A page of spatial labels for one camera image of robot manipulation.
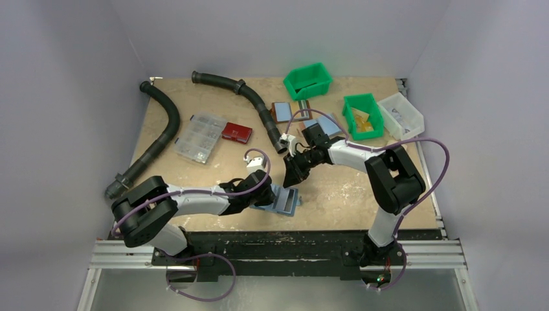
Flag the blue leather card holder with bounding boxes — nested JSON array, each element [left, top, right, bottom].
[[250, 185, 302, 217]]

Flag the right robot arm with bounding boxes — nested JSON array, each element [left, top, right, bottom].
[[280, 124, 426, 264]]

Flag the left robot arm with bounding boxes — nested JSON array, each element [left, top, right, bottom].
[[111, 170, 276, 257]]

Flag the pink open card holder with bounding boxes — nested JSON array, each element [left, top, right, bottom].
[[298, 113, 343, 138]]

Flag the brown open card holder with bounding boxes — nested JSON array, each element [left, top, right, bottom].
[[271, 100, 310, 124]]

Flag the red card case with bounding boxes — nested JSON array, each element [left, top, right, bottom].
[[221, 122, 252, 144]]

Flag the green bin right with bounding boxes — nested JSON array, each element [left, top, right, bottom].
[[342, 93, 384, 141]]

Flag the green bin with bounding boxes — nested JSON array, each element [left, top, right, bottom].
[[283, 63, 333, 101], [342, 93, 384, 141]]

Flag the green bin rear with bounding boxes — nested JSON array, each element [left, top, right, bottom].
[[283, 63, 333, 101]]

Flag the clear plastic screw box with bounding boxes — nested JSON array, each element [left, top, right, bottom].
[[174, 113, 227, 164]]

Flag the white translucent bin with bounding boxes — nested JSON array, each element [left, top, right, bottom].
[[377, 93, 425, 141]]

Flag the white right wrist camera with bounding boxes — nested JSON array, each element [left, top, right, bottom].
[[279, 133, 298, 156]]

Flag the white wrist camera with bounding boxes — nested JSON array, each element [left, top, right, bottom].
[[244, 156, 267, 174], [279, 133, 298, 156]]

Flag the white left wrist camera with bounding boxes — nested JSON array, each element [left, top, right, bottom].
[[244, 156, 267, 174]]

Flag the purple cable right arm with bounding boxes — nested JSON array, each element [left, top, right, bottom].
[[284, 108, 451, 293]]

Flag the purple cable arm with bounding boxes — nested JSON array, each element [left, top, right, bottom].
[[110, 148, 272, 302], [284, 108, 451, 293]]

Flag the black table front rail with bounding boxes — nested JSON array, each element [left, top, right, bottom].
[[107, 229, 443, 282]]

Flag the black corrugated hose centre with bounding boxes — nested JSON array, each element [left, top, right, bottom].
[[191, 71, 289, 154]]

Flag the black corrugated hose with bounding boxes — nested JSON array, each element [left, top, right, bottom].
[[104, 80, 181, 201], [191, 71, 289, 154]]

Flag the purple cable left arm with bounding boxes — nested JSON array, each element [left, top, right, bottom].
[[110, 148, 272, 302]]

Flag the black corrugated hose left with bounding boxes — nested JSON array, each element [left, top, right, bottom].
[[104, 80, 181, 201]]

